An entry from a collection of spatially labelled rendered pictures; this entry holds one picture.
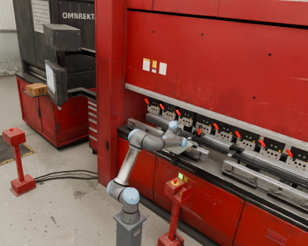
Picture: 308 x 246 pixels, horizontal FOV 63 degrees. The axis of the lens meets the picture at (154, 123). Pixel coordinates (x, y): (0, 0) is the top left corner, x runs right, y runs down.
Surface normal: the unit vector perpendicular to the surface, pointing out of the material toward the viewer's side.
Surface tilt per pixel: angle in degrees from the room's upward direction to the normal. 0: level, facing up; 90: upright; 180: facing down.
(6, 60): 90
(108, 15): 90
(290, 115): 90
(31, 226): 0
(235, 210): 90
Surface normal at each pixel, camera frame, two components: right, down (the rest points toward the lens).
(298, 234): -0.63, 0.28
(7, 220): 0.08, -0.90
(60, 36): 0.54, 0.39
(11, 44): 0.72, 0.34
